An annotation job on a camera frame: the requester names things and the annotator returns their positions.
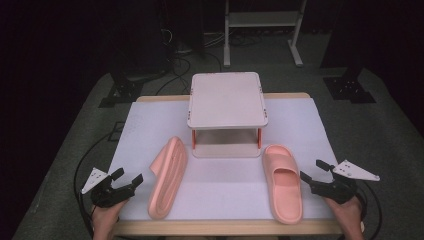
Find person's left hand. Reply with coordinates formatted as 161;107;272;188
92;199;129;240

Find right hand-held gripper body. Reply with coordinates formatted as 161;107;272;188
309;159;381;205

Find white metal stand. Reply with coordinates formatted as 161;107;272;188
223;0;308;69

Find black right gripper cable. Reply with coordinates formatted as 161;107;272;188
355;181;383;240

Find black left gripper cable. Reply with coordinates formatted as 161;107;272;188
73;131;118;238

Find black stand with base plate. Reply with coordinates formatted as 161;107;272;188
320;0;377;104
98;49;145;109

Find wooden table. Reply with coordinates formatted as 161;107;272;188
112;92;343;238

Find white shoe rack orange supports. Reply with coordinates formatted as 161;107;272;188
186;71;269;159

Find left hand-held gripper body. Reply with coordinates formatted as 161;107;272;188
81;167;136;208

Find pink slipper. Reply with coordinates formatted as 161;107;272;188
147;135;189;221
261;143;304;225

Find person's right hand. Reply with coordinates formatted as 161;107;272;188
324;195;366;240

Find black floor cable bundle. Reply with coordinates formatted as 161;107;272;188
229;32;264;48

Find white table mat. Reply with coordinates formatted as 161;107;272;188
108;98;339;222

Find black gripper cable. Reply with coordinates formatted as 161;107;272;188
355;181;383;240
73;131;118;238

